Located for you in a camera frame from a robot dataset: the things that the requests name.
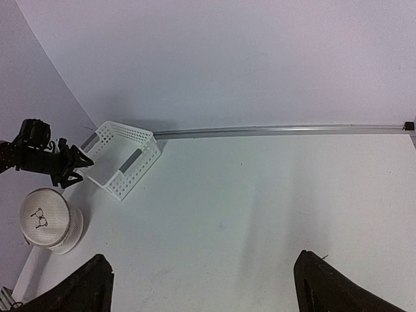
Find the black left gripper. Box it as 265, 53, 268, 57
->
9, 119, 94, 189

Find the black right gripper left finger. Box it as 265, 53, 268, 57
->
18, 253, 114, 311

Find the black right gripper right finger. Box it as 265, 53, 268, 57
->
294, 250, 401, 311

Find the white perforated plastic basket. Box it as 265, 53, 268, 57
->
79, 121, 161, 201

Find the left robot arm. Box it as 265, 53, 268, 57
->
1, 119, 94, 189

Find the aluminium table rail frame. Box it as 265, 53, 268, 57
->
12, 126, 415, 311

